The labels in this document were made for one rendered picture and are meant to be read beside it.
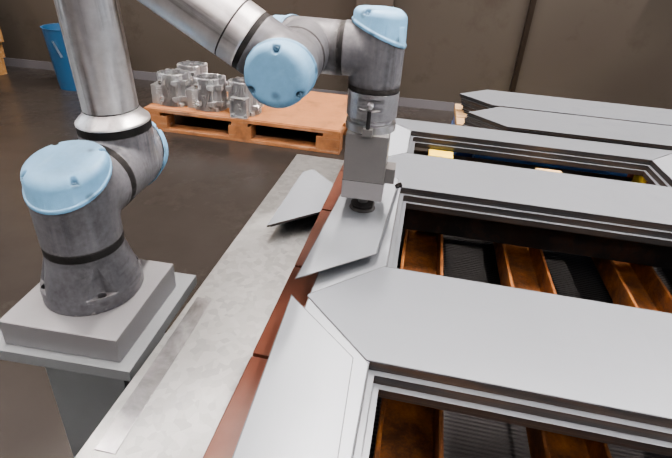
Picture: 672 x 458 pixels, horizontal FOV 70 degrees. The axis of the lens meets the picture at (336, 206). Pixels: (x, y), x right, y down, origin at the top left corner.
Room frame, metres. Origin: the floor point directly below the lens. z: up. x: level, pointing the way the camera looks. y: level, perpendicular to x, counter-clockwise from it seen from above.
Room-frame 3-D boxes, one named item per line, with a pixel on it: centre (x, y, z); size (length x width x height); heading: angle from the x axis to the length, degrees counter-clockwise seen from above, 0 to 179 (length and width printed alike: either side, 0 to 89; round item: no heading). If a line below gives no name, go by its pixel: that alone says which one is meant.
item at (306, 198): (1.04, 0.05, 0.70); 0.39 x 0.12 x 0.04; 171
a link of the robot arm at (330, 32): (0.69, 0.06, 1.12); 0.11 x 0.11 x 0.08; 84
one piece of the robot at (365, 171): (0.69, -0.05, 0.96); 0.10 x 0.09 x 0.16; 82
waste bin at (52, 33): (4.24, 2.35, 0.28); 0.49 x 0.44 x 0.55; 83
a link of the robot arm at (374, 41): (0.69, -0.04, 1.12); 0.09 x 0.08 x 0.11; 84
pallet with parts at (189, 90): (3.60, 0.63, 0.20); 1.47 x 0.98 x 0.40; 83
